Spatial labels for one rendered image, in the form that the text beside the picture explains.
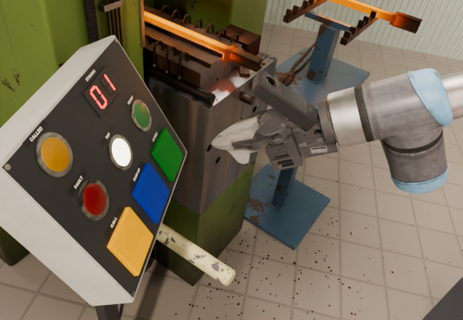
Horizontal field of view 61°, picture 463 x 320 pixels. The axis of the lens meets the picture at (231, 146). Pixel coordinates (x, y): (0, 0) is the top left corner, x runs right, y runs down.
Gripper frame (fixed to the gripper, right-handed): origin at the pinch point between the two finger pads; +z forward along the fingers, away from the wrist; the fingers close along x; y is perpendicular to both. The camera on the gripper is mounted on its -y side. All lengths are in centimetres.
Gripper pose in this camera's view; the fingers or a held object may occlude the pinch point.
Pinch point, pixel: (216, 138)
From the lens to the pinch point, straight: 70.0
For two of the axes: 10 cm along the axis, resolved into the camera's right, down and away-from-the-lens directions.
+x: 1.5, -6.4, 7.6
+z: -9.1, 2.2, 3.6
